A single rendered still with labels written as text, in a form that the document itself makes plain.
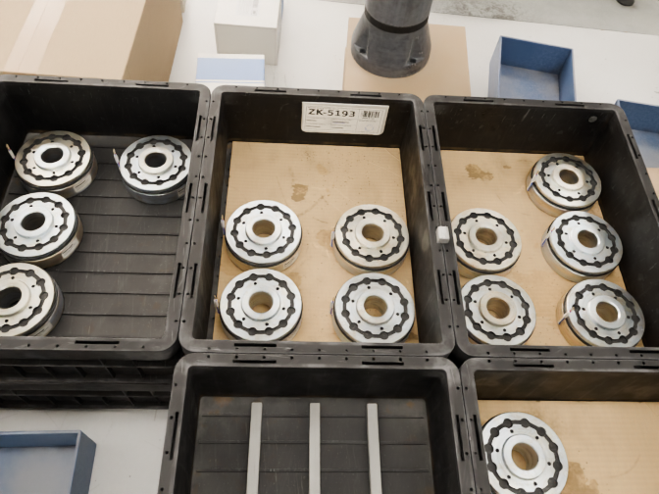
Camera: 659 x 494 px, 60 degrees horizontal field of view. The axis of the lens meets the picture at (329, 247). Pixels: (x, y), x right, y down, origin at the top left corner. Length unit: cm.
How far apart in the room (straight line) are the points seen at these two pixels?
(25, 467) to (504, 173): 79
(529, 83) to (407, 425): 82
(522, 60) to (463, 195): 50
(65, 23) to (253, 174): 39
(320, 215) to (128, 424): 39
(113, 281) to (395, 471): 43
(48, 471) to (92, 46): 61
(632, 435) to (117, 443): 65
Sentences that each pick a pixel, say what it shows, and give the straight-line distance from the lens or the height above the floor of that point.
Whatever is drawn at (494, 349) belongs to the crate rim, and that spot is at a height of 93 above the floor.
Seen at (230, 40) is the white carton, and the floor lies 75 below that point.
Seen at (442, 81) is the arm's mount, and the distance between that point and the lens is 113.
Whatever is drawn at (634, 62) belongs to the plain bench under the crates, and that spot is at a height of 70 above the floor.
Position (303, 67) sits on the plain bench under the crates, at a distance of 124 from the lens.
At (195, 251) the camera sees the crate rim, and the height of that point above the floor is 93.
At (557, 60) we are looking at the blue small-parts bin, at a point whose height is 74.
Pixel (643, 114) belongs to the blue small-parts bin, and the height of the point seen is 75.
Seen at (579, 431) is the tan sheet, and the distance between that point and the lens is 78.
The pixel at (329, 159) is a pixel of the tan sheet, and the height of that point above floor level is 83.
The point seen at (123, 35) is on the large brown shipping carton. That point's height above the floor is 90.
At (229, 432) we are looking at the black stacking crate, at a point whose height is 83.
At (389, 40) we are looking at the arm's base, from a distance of 108.
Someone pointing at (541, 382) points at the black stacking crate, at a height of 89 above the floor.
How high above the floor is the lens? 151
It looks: 58 degrees down
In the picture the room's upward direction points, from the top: 8 degrees clockwise
